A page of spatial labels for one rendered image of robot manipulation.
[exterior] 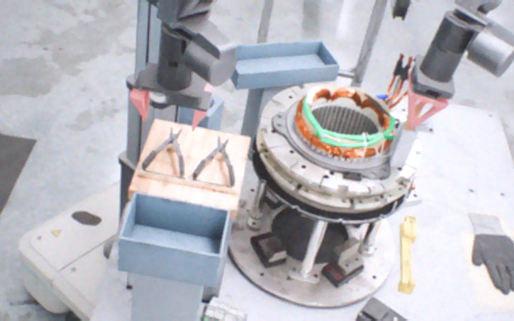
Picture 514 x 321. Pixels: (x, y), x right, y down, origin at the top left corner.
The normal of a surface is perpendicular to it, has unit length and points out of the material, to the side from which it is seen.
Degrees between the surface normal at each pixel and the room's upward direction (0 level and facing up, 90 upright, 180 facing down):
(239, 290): 0
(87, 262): 0
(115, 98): 0
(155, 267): 90
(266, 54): 90
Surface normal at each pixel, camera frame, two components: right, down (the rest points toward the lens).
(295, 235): 0.15, -0.73
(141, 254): -0.11, 0.66
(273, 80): 0.34, 0.67
